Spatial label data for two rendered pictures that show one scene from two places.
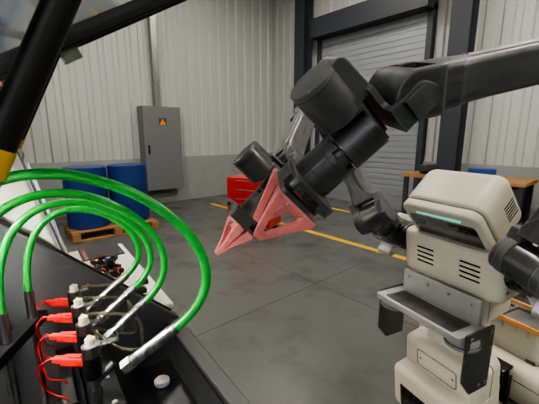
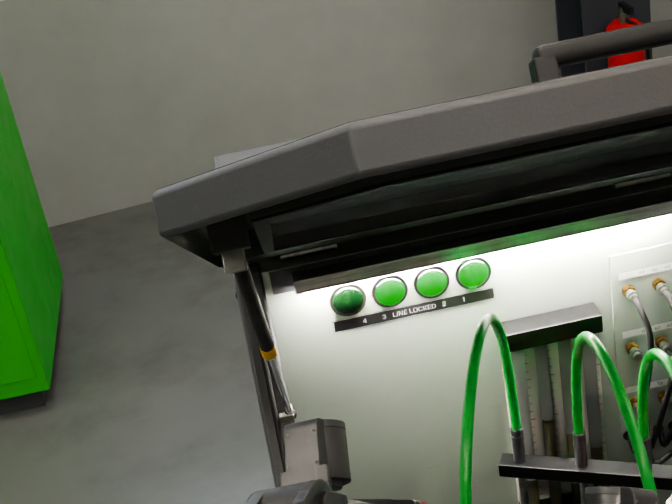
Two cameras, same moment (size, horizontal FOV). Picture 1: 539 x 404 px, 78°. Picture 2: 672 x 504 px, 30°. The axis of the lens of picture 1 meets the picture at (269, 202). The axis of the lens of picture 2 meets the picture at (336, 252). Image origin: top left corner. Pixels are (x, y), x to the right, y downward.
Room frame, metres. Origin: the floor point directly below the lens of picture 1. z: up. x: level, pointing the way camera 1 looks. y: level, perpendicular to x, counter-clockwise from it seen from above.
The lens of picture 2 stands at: (0.97, -0.87, 2.27)
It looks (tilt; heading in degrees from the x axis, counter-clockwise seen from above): 28 degrees down; 122
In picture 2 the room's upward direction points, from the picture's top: 11 degrees counter-clockwise
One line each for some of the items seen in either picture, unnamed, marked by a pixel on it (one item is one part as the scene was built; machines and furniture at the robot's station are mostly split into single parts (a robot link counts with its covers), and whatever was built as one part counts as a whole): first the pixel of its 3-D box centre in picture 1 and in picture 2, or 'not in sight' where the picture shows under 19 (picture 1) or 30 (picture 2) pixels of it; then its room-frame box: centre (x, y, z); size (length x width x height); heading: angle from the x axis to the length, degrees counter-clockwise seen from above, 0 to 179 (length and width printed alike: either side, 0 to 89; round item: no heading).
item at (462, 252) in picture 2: not in sight; (485, 243); (0.34, 0.51, 1.43); 0.54 x 0.03 x 0.02; 36
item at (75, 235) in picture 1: (108, 198); not in sight; (5.07, 2.51, 0.51); 1.20 x 0.85 x 1.02; 129
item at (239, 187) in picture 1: (254, 204); not in sight; (4.98, 0.23, 0.43); 0.70 x 0.46 x 0.86; 66
